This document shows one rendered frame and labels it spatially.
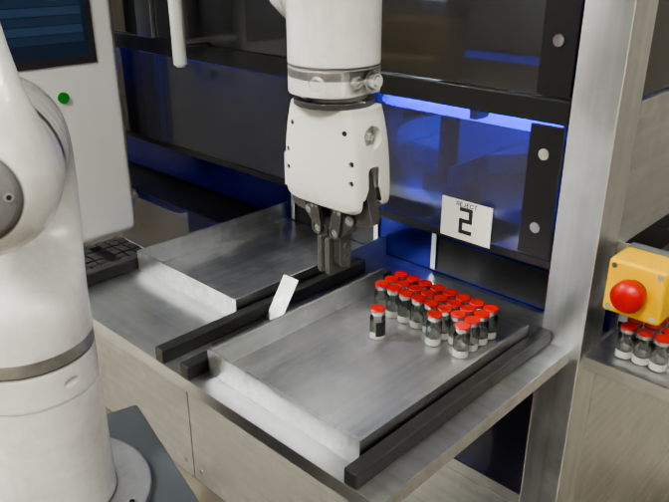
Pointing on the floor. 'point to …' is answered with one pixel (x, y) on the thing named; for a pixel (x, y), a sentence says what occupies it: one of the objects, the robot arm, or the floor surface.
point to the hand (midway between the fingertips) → (334, 251)
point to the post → (586, 232)
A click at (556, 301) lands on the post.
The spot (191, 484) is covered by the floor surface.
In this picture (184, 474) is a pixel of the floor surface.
